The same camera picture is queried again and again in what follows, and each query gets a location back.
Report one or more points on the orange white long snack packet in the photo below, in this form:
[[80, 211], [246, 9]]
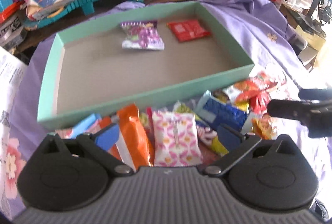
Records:
[[243, 91]]

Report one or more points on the white printed paper sheet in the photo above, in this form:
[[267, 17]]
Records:
[[12, 72]]

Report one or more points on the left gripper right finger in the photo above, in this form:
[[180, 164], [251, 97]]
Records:
[[238, 146]]

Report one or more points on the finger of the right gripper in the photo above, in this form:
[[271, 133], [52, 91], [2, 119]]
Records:
[[315, 94], [308, 113]]

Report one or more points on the red bright snack packet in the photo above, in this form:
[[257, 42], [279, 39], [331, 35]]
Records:
[[258, 103]]

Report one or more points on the orange yellow chips bag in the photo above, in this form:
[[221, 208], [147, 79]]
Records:
[[265, 127]]

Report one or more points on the light blue pink snack packet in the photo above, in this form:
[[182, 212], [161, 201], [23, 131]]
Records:
[[81, 127]]

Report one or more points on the orange foil snack packet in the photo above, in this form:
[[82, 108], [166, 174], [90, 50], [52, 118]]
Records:
[[134, 146]]

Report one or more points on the purple floral cloth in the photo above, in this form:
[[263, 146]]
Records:
[[260, 29]]

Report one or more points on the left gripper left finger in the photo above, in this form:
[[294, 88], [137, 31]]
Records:
[[96, 147]]

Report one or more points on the purple grape candy packet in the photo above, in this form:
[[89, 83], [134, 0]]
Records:
[[142, 35]]

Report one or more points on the mint green cardboard box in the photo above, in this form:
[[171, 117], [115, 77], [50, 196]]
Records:
[[88, 71]]

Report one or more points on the pink patterned snack packet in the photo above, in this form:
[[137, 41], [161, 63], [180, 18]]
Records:
[[176, 140]]

